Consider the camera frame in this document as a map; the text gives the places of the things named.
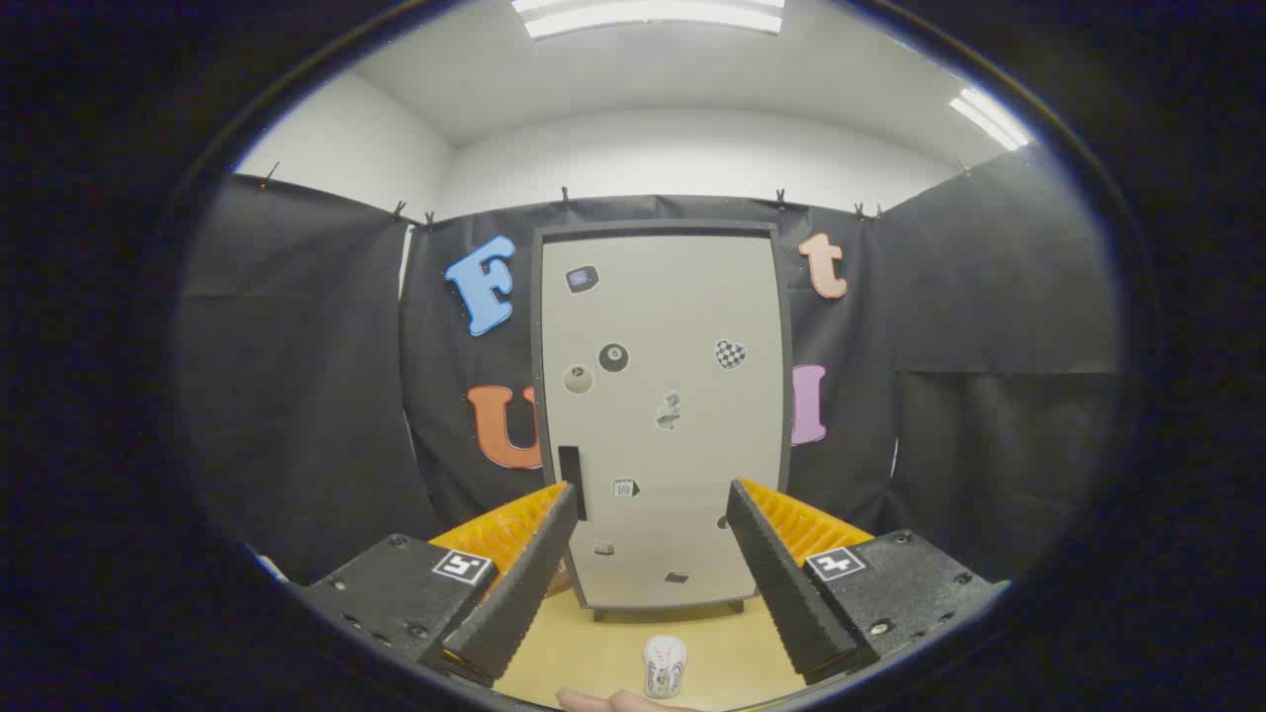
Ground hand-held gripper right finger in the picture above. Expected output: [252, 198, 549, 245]
[727, 479, 1012, 685]

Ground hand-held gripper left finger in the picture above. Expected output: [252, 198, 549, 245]
[297, 482, 580, 688]

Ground white shoe red blue stripes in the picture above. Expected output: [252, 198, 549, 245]
[643, 635, 688, 700]

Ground grey shoe cabinet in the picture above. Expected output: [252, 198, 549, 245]
[531, 220, 795, 622]

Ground black backdrop cloth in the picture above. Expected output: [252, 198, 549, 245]
[173, 148, 1119, 584]

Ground small ceiling light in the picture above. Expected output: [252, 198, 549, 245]
[949, 87, 1032, 151]

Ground long ceiling light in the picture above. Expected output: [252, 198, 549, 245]
[511, 0, 785, 39]

